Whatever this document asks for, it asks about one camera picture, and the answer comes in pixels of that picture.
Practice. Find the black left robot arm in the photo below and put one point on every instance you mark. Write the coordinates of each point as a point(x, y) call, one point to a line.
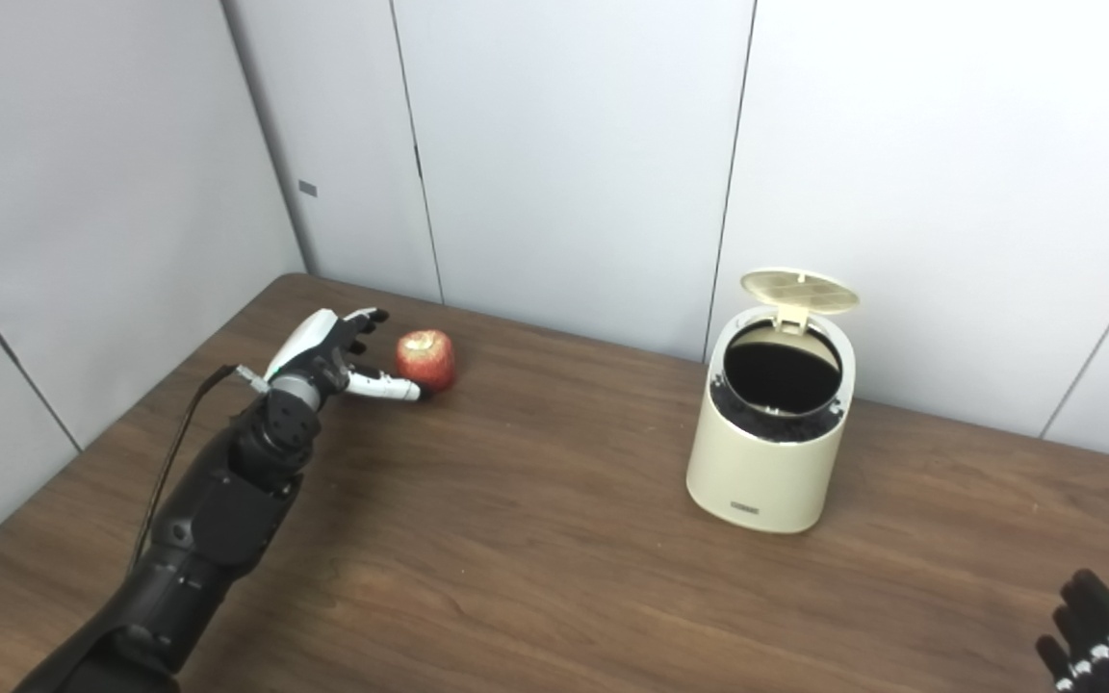
point(218, 520)

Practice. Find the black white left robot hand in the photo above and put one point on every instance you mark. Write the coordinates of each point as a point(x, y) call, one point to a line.
point(309, 351)

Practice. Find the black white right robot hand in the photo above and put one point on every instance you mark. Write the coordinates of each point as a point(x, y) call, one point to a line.
point(1103, 654)

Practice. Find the round cream bin lid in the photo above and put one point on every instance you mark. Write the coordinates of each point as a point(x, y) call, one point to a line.
point(798, 289)

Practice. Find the cream-colored bin body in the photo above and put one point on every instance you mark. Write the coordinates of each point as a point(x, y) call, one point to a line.
point(757, 472)

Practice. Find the red apple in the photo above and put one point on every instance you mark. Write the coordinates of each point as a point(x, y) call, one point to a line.
point(427, 361)

